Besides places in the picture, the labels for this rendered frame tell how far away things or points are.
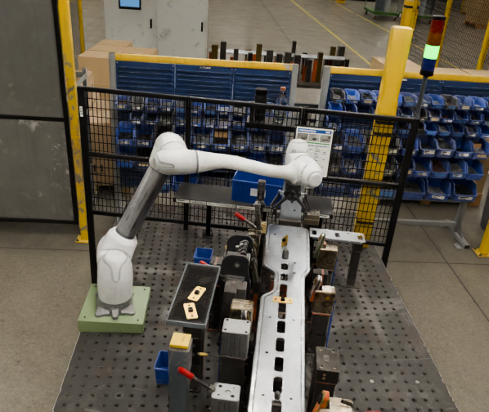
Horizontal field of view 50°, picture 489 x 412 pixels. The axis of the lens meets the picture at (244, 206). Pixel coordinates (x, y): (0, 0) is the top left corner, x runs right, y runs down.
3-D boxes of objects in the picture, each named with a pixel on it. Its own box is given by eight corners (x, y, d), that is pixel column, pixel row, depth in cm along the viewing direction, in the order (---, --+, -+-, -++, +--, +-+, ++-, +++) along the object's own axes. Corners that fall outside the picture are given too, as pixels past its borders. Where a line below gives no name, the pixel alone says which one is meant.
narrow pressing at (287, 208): (299, 221, 284) (307, 163, 269) (279, 219, 285) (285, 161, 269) (299, 221, 284) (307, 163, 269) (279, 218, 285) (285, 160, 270)
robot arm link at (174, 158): (198, 152, 221) (192, 141, 232) (154, 153, 216) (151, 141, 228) (196, 180, 227) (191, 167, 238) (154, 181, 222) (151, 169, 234)
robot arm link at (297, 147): (280, 167, 247) (289, 178, 235) (284, 136, 240) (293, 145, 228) (302, 166, 249) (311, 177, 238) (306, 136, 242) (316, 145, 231)
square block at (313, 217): (311, 271, 294) (320, 216, 278) (297, 270, 295) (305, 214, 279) (311, 264, 302) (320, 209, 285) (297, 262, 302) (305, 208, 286)
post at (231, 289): (230, 368, 223) (235, 292, 205) (218, 367, 224) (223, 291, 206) (231, 360, 228) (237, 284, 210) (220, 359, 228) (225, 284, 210)
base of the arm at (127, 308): (94, 323, 234) (94, 313, 231) (95, 293, 253) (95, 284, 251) (136, 320, 238) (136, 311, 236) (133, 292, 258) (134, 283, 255)
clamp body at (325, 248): (331, 311, 264) (341, 253, 248) (307, 308, 265) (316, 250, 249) (330, 300, 272) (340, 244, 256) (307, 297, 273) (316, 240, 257)
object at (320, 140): (328, 179, 302) (335, 127, 288) (289, 175, 303) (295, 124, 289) (327, 177, 303) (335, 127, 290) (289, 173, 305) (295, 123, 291)
